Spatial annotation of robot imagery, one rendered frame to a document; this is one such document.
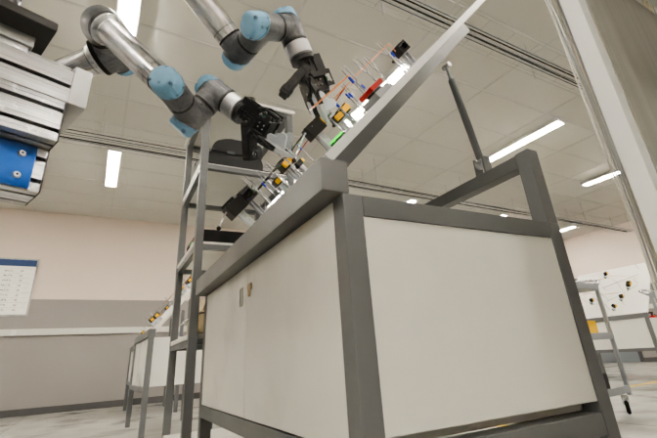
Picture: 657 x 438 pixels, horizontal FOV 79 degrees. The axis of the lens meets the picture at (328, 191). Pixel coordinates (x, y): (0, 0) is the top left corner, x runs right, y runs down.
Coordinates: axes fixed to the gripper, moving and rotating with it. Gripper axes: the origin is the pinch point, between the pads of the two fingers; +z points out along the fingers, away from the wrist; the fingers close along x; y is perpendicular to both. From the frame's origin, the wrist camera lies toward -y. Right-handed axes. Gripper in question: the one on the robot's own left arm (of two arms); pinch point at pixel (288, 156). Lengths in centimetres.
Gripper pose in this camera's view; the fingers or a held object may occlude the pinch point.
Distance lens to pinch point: 111.3
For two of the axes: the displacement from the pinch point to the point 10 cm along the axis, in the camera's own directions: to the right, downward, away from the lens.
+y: 4.8, -7.9, -3.7
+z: 7.7, 5.9, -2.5
